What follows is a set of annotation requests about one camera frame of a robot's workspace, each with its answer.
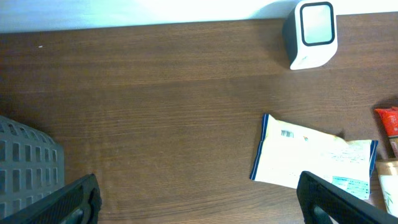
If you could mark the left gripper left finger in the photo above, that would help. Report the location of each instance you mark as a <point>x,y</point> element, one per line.
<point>77,202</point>

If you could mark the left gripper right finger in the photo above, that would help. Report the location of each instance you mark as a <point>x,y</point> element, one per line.
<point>323,202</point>

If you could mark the white tube with gold cap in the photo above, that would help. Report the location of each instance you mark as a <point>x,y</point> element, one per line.
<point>387,172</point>

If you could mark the orange spaghetti pasta packet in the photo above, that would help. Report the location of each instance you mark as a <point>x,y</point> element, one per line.
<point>388,117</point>

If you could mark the white barcode scanner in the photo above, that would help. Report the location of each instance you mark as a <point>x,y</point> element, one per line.
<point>309,34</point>

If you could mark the grey plastic mesh basket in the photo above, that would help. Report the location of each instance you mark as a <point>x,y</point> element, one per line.
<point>32,166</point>

